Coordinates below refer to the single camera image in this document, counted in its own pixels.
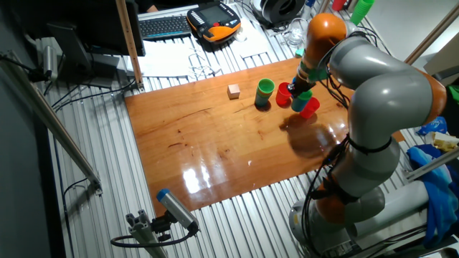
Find white paper sheet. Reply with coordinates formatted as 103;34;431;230
138;38;202;78

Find grey monitor stand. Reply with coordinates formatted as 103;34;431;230
46;21;121;90

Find black camera cable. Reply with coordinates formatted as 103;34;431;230
110;229;198;249

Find black round spool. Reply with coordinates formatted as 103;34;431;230
250;0;306;26

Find copper coloured frame post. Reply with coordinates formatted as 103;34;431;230
114;0;145;91

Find clear glass beaker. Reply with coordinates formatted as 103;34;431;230
285;17;310;47

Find black camera ball mount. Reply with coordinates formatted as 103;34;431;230
150;211;173;243

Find stack of green cups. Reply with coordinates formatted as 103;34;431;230
349;0;376;28

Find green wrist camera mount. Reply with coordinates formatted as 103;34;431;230
294;48;330;83

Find black computer monitor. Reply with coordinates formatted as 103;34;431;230
80;0;146;57

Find black chair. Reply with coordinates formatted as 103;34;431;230
432;64;459;126

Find blue cloth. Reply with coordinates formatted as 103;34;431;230
407;143;459;248

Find white charger cable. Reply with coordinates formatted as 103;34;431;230
186;48;224;80

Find silver camera with blue end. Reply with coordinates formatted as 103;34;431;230
156;188;200;234

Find blue tissue pack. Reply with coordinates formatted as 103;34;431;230
417;116;448;136

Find long aluminium frame rail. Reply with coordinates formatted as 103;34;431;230
0;49;104;196

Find aluminium frame post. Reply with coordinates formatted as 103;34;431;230
404;2;459;65

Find black computer keyboard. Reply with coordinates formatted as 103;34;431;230
138;14;193;41

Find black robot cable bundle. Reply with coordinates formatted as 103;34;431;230
301;30;359;258

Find orange and black teach pendant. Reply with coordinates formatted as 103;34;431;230
186;1;242;44

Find yellow white snack bag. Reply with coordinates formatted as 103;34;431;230
425;130;459;153

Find red plastic cup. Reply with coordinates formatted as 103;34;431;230
299;96;321;120
275;82;293;107

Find short aluminium profile stand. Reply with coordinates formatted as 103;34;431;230
125;209;169;258

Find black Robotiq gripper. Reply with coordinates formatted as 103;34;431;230
287;75;317;100

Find silver cylindrical camera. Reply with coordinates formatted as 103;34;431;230
42;44;59;82

